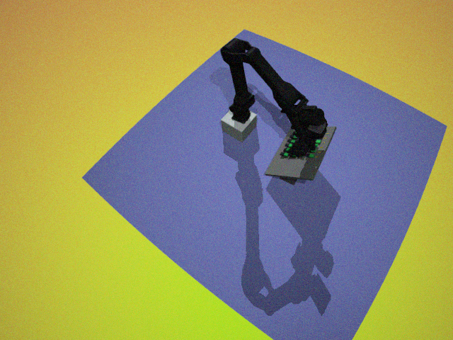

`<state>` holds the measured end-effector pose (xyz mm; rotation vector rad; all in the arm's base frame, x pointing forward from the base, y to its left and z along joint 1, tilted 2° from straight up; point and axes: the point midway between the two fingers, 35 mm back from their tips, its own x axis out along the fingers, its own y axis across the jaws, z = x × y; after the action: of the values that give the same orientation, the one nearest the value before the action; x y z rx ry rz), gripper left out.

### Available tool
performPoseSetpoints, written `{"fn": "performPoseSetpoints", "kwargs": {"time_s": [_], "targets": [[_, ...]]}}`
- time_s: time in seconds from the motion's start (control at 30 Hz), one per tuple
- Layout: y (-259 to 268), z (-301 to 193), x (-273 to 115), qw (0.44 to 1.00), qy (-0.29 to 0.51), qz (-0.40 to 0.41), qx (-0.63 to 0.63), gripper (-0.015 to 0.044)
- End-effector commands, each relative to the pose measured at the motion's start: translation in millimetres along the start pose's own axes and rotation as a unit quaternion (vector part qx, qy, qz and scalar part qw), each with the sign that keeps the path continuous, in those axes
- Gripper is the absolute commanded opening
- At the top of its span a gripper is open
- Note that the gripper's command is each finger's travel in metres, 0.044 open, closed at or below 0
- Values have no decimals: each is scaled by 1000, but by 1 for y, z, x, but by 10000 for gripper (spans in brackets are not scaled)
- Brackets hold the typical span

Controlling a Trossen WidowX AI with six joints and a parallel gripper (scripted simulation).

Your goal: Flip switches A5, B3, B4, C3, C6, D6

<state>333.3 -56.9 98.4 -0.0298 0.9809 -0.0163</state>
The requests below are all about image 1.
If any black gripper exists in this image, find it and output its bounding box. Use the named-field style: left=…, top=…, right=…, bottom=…
left=289, top=124, right=316, bottom=156

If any grey switch panel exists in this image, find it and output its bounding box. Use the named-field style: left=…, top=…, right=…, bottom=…
left=265, top=127, right=337, bottom=185

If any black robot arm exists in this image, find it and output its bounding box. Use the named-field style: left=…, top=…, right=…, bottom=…
left=220, top=38, right=328, bottom=139

